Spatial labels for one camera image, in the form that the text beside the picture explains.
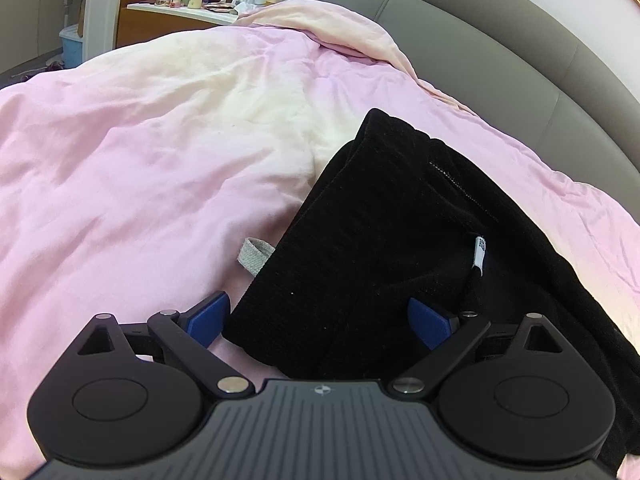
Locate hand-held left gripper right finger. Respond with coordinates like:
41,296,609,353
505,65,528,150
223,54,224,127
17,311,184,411
390,297,568,401

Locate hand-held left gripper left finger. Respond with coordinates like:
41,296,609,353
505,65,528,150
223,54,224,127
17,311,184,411
75,291,253,401

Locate black pants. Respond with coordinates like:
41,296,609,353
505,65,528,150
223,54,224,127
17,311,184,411
222,107,640,478

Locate pink blanket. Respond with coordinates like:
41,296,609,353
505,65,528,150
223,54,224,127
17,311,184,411
0,0,640,480

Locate grey padded headboard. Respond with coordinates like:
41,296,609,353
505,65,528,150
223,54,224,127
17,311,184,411
297,0,640,211

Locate wooden dressing table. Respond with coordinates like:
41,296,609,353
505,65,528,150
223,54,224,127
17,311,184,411
116,0,242,50

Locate blue plastic bin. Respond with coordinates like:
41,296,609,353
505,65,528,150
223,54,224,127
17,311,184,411
59,24,82,69

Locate white cabinet door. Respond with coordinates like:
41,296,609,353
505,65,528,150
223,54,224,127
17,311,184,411
82,0,125,65

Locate grey webbing strap loop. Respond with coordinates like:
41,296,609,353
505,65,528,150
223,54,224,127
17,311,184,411
235,237,276,277

